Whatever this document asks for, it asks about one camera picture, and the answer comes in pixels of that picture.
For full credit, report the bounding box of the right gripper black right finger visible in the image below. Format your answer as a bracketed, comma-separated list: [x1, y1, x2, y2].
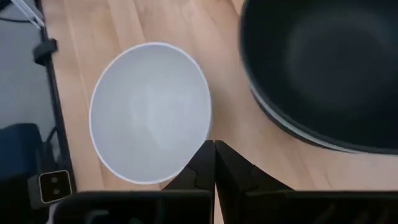
[214, 139, 294, 224]

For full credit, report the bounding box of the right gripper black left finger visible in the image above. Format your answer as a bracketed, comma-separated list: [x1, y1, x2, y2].
[161, 139, 216, 192]

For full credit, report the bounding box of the white ceramic bowl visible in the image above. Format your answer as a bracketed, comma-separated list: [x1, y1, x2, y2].
[88, 42, 214, 187]

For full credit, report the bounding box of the black ceramic bowl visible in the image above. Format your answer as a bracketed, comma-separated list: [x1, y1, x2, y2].
[238, 0, 398, 156]

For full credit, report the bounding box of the dark blue box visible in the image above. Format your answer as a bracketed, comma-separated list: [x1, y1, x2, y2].
[0, 123, 50, 181]

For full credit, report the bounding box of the black table clamp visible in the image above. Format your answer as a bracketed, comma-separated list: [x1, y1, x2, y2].
[32, 39, 59, 66]

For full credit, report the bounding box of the white light bar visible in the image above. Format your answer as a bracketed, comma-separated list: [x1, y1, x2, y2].
[10, 0, 47, 29]

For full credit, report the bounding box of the black aluminium table frame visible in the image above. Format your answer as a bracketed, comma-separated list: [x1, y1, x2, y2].
[33, 0, 78, 191]

